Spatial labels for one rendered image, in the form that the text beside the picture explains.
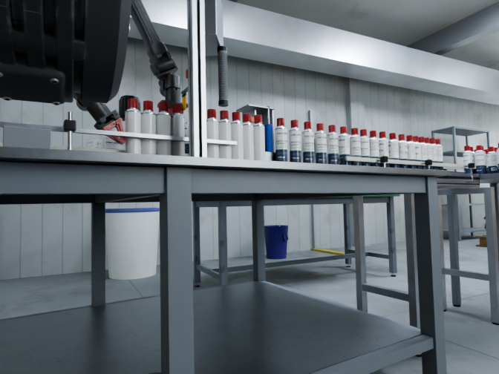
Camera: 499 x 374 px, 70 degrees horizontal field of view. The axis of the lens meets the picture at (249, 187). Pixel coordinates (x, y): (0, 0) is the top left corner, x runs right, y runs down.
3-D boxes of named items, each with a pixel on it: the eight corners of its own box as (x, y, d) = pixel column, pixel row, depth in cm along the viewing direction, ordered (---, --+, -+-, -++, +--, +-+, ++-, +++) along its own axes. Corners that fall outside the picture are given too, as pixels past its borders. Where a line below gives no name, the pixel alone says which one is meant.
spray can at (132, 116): (137, 160, 123) (137, 102, 124) (144, 159, 119) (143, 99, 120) (122, 159, 119) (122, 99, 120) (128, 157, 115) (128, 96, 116)
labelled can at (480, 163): (483, 176, 239) (481, 145, 240) (486, 175, 234) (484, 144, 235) (474, 176, 241) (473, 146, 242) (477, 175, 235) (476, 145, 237)
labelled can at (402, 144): (396, 172, 196) (395, 135, 198) (407, 171, 196) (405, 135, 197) (399, 171, 191) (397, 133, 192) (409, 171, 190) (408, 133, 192)
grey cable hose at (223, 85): (225, 107, 129) (224, 50, 130) (230, 105, 126) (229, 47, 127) (216, 106, 127) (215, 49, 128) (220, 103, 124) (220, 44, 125)
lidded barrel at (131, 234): (154, 268, 420) (154, 207, 424) (166, 276, 368) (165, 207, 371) (101, 273, 393) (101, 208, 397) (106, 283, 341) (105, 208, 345)
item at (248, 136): (249, 165, 146) (249, 116, 147) (256, 164, 142) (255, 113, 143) (239, 165, 143) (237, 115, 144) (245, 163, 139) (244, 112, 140)
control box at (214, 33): (223, 56, 134) (223, 7, 135) (216, 34, 117) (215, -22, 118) (197, 57, 135) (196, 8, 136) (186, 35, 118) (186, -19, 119)
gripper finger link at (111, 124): (129, 139, 123) (111, 116, 120) (134, 136, 117) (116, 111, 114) (113, 151, 120) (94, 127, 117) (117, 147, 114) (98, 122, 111)
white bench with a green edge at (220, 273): (348, 265, 407) (346, 195, 411) (403, 276, 340) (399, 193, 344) (188, 286, 321) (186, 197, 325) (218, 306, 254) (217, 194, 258)
